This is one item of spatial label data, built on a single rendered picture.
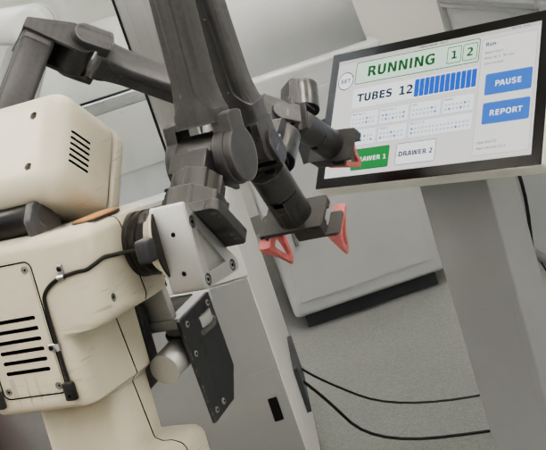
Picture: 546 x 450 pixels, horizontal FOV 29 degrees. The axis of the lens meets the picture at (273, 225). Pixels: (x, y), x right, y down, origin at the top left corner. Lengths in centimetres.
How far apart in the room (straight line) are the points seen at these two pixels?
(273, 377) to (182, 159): 114
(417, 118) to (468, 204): 21
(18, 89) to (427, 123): 81
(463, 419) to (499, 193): 116
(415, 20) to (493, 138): 370
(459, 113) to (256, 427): 89
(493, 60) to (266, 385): 91
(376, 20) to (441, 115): 356
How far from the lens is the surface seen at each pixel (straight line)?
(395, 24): 568
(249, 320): 240
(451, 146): 207
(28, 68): 180
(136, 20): 227
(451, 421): 321
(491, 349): 233
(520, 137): 200
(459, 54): 215
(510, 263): 222
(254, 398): 248
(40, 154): 135
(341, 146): 205
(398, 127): 216
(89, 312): 131
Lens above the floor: 150
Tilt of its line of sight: 15 degrees down
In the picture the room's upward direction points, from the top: 18 degrees counter-clockwise
